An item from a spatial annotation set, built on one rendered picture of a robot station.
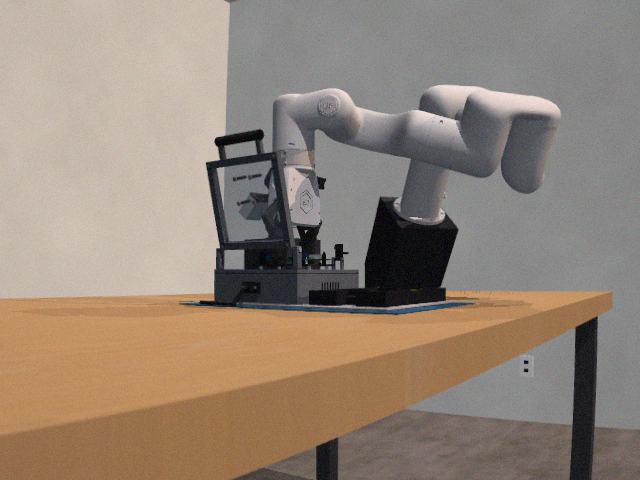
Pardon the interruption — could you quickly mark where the green circuit board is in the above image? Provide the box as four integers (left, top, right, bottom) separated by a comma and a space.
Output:
265, 254, 322, 261

